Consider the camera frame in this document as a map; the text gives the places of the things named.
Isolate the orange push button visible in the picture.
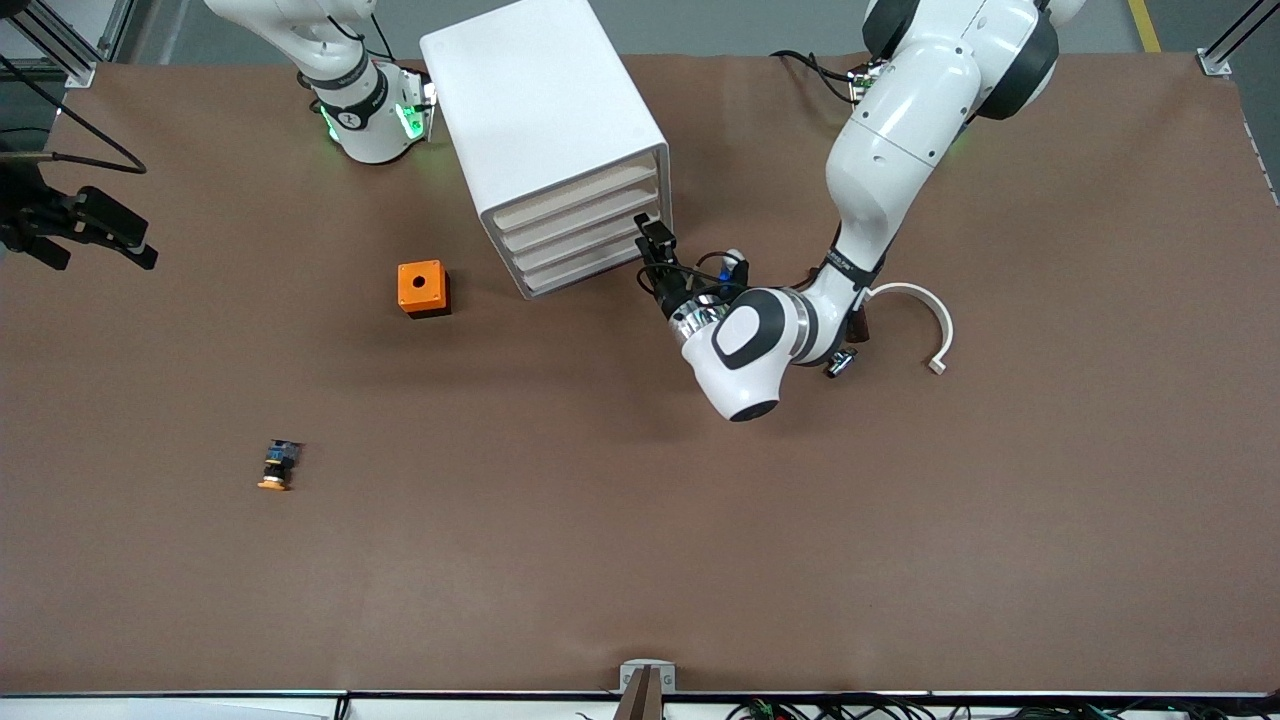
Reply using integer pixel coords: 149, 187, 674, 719
257, 439, 303, 492

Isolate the brown table cover sheet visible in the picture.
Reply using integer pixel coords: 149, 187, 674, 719
0, 50, 1280, 696

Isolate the orange box with hole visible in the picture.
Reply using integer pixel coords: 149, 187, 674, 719
397, 260, 452, 319

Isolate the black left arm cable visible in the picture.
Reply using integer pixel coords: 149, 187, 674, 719
678, 252, 749, 303

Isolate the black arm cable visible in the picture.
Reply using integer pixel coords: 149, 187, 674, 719
0, 55, 149, 176
678, 252, 749, 303

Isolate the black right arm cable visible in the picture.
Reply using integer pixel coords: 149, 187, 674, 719
0, 55, 149, 176

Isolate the aluminium frame post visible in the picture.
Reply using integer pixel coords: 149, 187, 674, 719
1195, 0, 1271, 79
0, 0, 136, 89

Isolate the black base cable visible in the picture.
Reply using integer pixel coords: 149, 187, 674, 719
770, 48, 863, 106

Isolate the white curved bracket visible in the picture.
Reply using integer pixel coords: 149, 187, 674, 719
868, 282, 955, 377

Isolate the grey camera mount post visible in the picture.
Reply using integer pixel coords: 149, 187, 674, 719
618, 659, 677, 720

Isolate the black cable bundle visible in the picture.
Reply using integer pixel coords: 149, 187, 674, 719
725, 695, 1280, 720

